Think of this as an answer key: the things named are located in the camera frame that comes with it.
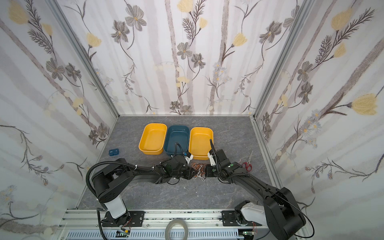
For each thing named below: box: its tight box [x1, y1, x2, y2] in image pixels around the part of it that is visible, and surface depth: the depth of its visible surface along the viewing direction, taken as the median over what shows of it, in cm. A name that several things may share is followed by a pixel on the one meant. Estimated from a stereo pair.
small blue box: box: [108, 148, 119, 157], surface depth 100 cm
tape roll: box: [164, 218, 189, 240], surface depth 70 cm
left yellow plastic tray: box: [138, 123, 168, 155], surface depth 106 cm
